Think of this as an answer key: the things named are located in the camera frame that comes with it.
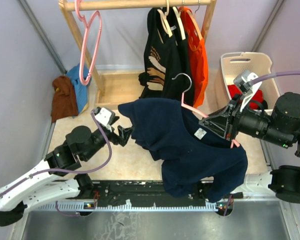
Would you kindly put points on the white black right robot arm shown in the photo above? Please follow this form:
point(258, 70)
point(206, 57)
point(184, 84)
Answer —
point(281, 128)

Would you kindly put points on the red t shirt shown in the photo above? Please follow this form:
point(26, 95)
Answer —
point(257, 98)

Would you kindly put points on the orange t shirt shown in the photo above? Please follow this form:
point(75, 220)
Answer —
point(199, 66)

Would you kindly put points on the wooden clothes rack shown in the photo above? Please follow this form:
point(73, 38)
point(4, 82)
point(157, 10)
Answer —
point(117, 87)

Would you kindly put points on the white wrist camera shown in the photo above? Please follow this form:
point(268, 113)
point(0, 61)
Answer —
point(244, 83)
point(104, 116)

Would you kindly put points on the white laundry basket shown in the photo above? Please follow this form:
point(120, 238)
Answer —
point(233, 64)

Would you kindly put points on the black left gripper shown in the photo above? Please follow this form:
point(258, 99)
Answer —
point(124, 134)

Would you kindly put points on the brown t shirt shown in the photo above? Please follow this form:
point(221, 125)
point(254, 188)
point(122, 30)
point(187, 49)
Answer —
point(64, 103)

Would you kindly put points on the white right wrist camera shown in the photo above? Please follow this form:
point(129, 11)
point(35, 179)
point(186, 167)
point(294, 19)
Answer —
point(244, 83)

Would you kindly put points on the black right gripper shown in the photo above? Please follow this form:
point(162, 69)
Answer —
point(224, 123)

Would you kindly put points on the light blue t shirt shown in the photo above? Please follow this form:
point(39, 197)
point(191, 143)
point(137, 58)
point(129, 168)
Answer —
point(81, 91)

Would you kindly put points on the wooden hanger under orange shirt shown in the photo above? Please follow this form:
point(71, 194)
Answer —
point(190, 23)

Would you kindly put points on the navy blue t shirt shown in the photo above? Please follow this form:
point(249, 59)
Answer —
point(189, 152)

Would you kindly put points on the black printed t shirt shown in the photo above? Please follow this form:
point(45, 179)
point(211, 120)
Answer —
point(156, 56)

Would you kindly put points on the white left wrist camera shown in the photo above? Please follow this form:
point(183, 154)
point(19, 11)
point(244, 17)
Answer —
point(104, 116)

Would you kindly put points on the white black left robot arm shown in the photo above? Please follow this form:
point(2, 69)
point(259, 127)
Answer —
point(57, 176)

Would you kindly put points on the cream hanger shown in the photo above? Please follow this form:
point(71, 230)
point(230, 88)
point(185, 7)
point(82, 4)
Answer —
point(179, 23)
point(163, 17)

